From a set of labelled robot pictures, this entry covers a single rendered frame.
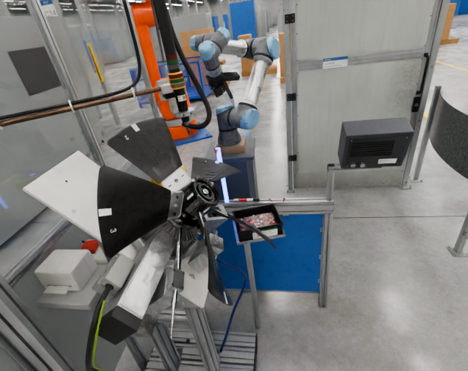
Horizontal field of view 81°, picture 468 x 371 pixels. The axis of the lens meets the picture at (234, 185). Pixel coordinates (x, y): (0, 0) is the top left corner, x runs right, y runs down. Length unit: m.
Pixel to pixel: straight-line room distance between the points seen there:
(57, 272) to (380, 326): 1.76
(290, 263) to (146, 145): 1.15
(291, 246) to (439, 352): 0.98
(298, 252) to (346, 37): 1.79
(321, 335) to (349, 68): 2.08
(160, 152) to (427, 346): 1.79
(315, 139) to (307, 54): 0.79
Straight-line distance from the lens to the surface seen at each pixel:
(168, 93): 0.89
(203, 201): 0.88
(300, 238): 1.63
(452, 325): 2.23
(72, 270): 1.26
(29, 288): 1.43
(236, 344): 1.86
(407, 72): 2.89
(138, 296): 0.81
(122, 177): 0.76
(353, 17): 2.70
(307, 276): 1.86
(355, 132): 1.27
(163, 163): 0.98
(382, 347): 2.01
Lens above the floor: 1.70
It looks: 31 degrees down
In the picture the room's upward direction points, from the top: 9 degrees counter-clockwise
